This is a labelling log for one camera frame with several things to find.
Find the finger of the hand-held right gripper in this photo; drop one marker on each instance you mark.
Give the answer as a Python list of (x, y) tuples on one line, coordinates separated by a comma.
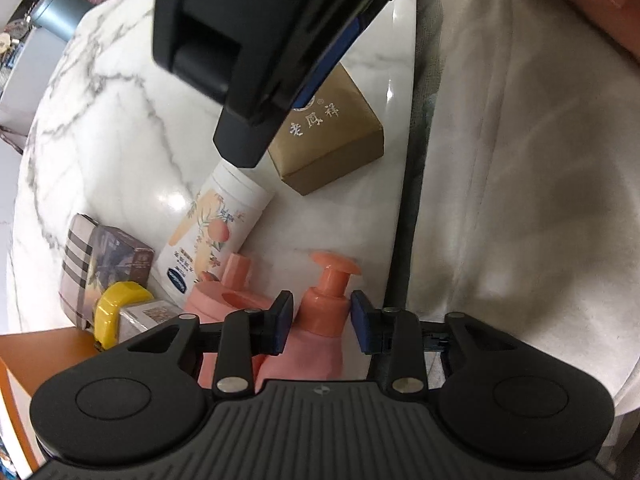
[(280, 75)]

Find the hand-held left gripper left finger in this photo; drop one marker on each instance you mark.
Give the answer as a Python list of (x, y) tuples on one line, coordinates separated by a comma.
[(280, 322)]

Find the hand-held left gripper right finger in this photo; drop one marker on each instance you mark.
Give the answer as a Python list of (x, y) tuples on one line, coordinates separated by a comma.
[(361, 322)]

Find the pink pump bottle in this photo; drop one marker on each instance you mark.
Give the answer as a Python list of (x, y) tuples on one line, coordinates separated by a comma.
[(320, 332)]

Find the white bottle with peach print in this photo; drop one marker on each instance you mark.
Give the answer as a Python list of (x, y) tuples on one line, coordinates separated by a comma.
[(215, 240)]

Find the orange box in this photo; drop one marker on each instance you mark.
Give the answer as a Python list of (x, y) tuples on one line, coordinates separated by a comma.
[(30, 360)]

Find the person's right forearm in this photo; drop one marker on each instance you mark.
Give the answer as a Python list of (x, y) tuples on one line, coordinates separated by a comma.
[(595, 0)]

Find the brown cardboard box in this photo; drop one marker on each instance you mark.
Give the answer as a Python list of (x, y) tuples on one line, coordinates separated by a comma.
[(330, 145)]

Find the clear wrapped small box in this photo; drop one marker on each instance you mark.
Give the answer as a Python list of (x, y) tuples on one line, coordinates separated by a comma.
[(145, 315)]

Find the blue-grey cylindrical bin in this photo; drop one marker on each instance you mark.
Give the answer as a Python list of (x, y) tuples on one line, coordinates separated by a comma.
[(57, 12)]

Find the yellow tape measure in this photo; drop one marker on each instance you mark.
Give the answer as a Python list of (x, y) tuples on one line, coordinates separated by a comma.
[(112, 310)]

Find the dark printed small box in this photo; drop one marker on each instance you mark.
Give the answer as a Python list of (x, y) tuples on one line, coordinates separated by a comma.
[(117, 255)]

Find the plaid small box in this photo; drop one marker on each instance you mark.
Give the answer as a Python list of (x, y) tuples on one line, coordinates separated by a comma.
[(77, 265)]

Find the person's white clothing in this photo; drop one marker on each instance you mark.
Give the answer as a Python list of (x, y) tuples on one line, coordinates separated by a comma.
[(525, 185)]

